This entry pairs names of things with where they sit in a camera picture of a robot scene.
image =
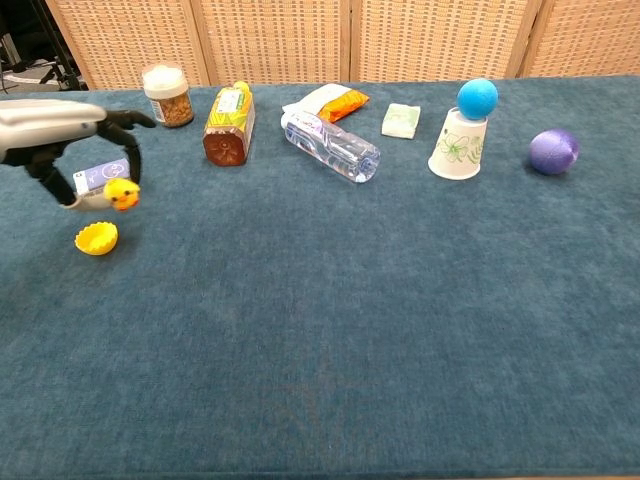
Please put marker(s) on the brown tea bottle yellow label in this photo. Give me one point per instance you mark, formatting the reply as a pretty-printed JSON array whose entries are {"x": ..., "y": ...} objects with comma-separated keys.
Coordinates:
[{"x": 229, "y": 127}]

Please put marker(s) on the yellow cupcake mould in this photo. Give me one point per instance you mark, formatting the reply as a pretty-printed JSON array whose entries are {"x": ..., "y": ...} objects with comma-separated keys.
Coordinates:
[{"x": 95, "y": 241}]

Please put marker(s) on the wicker folding screen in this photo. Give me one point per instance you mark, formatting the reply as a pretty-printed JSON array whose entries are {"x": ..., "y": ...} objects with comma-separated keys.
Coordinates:
[{"x": 280, "y": 37}]

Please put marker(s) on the purple white card box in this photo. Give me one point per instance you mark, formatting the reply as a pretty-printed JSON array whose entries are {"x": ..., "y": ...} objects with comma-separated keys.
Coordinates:
[{"x": 102, "y": 172}]

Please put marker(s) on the orange white snack bag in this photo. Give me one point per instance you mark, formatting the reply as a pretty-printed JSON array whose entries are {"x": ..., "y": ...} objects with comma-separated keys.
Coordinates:
[{"x": 336, "y": 101}]

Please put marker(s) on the white floral paper cup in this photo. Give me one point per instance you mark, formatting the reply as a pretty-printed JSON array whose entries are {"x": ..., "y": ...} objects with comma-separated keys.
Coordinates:
[{"x": 457, "y": 147}]

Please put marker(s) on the black tripod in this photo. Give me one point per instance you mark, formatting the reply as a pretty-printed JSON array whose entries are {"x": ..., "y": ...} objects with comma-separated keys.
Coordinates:
[{"x": 59, "y": 47}]

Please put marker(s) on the blue ball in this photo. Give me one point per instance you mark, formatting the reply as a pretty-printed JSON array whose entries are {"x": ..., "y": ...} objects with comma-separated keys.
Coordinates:
[{"x": 477, "y": 99}]

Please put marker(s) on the purple egg ball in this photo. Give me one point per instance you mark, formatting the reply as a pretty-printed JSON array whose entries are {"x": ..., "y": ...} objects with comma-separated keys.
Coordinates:
[{"x": 552, "y": 151}]

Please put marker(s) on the clear plastic water bottle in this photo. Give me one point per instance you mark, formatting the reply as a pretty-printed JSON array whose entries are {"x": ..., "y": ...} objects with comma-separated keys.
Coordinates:
[{"x": 332, "y": 147}]

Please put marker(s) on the yellow chick toy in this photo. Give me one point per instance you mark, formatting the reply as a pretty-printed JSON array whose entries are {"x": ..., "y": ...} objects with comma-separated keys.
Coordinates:
[{"x": 121, "y": 193}]

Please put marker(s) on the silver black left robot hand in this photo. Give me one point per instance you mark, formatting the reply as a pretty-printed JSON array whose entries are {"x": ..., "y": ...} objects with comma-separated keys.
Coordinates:
[{"x": 45, "y": 125}]

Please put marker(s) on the nut jar white lid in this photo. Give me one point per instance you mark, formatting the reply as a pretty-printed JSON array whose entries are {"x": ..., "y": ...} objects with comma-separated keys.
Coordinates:
[{"x": 169, "y": 100}]

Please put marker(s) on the teal tablecloth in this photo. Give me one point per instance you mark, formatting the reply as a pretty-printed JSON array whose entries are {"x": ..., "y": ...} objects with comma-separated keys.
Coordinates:
[{"x": 320, "y": 350}]

